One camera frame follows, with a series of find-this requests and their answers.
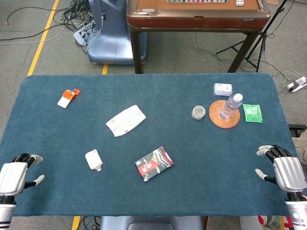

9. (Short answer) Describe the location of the white envelope packet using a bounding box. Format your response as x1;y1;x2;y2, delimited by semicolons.
106;104;147;138

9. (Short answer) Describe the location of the green packet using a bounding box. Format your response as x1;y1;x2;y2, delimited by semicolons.
242;103;264;123

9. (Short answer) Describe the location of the white power strip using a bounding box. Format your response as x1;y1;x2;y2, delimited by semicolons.
284;76;307;93

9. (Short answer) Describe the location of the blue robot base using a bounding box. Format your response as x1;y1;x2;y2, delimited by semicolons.
87;0;148;65

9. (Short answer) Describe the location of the round clear lidded jar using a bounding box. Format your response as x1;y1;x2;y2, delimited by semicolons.
191;105;206;120

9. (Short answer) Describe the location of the orange white snack packet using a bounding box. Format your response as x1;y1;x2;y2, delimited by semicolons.
57;89;81;109

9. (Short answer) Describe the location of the grey power strip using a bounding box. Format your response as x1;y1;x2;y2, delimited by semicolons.
73;20;96;46

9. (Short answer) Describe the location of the white cable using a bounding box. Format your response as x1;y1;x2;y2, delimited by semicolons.
272;70;296;84

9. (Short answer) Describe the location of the row of mahjong tiles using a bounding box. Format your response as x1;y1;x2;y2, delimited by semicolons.
167;0;229;4

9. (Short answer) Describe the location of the black tripod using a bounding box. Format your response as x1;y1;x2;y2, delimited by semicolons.
215;0;288;72

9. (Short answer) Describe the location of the clear water bottle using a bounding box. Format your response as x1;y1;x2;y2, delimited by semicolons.
219;93;244;120

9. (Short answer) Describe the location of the red patterned card pack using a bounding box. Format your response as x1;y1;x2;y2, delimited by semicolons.
134;146;174;183

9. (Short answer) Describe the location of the red white bag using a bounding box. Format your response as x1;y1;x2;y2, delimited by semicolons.
258;215;293;230

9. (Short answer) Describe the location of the small white pouch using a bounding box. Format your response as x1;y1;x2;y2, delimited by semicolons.
85;149;104;172

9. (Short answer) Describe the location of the round woven coaster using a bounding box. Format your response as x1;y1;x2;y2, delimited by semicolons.
208;100;241;129

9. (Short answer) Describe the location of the white tissue packet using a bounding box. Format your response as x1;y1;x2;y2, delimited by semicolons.
213;82;233;97

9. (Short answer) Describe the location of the grey blue robot chassis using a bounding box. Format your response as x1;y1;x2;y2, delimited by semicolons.
99;215;204;230

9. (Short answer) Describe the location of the wooden mahjong table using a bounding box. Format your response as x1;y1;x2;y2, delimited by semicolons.
126;0;271;74

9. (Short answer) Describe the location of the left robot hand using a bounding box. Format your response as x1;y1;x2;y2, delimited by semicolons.
0;153;46;197

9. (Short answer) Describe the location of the blue table cloth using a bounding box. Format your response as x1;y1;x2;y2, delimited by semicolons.
0;73;303;218

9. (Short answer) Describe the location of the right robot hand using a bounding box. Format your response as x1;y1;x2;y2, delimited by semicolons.
255;144;307;195

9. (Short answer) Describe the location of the black cable bundle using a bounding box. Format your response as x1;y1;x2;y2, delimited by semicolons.
0;0;96;55

